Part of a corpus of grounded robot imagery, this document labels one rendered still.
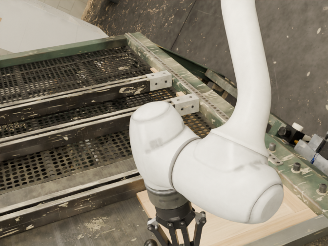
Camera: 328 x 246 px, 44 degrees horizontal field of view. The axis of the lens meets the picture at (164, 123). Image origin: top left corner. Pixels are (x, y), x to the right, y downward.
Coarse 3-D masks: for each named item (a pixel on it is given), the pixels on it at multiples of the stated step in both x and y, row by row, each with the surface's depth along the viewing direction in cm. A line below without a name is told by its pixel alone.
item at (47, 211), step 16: (112, 176) 142; (128, 176) 143; (64, 192) 136; (80, 192) 138; (96, 192) 136; (112, 192) 138; (128, 192) 141; (0, 208) 130; (16, 208) 130; (32, 208) 129; (48, 208) 130; (64, 208) 133; (80, 208) 136; (0, 224) 126; (16, 224) 128; (32, 224) 131
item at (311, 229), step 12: (324, 216) 127; (288, 228) 123; (300, 228) 123; (312, 228) 123; (324, 228) 123; (264, 240) 120; (276, 240) 120; (288, 240) 120; (300, 240) 121; (312, 240) 124
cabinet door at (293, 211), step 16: (144, 192) 143; (288, 192) 141; (144, 208) 137; (288, 208) 134; (304, 208) 134; (160, 224) 129; (192, 224) 129; (208, 224) 129; (224, 224) 129; (240, 224) 129; (256, 224) 129; (272, 224) 128; (288, 224) 128; (192, 240) 124; (208, 240) 124; (224, 240) 123; (240, 240) 123
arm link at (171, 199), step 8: (152, 192) 77; (160, 192) 76; (168, 192) 76; (176, 192) 76; (152, 200) 79; (160, 200) 78; (168, 200) 77; (176, 200) 78; (184, 200) 79; (168, 208) 79
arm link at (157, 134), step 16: (144, 112) 70; (160, 112) 69; (176, 112) 71; (144, 128) 68; (160, 128) 68; (176, 128) 69; (144, 144) 69; (160, 144) 69; (176, 144) 68; (144, 160) 71; (160, 160) 69; (144, 176) 75; (160, 176) 70
